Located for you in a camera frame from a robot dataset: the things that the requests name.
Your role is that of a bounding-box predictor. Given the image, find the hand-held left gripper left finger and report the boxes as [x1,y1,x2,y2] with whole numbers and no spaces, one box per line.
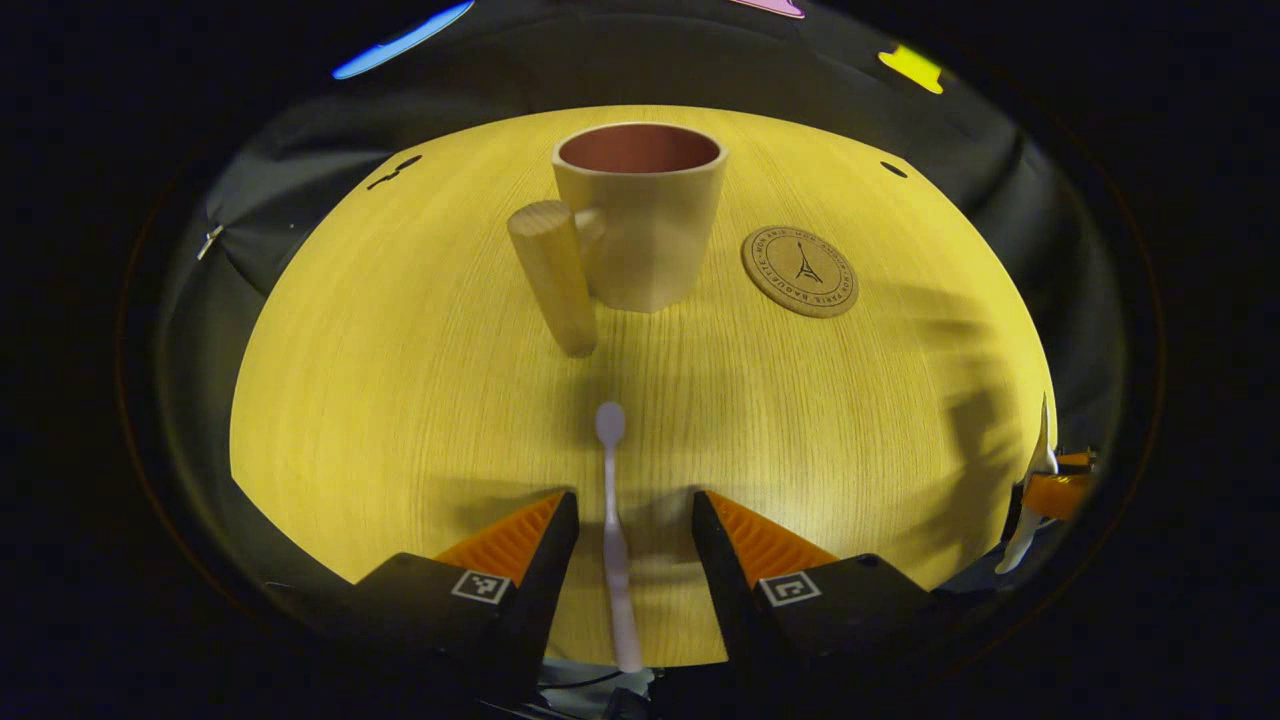
[340,488,581,701]

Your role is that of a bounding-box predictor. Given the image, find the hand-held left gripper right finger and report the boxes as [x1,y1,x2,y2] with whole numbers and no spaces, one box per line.
[690,488,941,691]

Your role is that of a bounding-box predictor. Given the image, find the white toothpaste tube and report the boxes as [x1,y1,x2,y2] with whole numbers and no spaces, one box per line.
[995,395,1059,576]

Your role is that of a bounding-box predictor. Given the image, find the pale pink toothbrush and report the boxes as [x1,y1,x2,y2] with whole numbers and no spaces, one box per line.
[594,402,644,673]

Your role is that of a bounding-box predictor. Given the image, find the round cork coaster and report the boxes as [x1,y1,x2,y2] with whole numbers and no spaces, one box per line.
[740,226,859,319]

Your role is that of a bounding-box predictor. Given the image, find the beige cup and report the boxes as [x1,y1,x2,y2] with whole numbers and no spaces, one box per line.
[507,122,729,359]

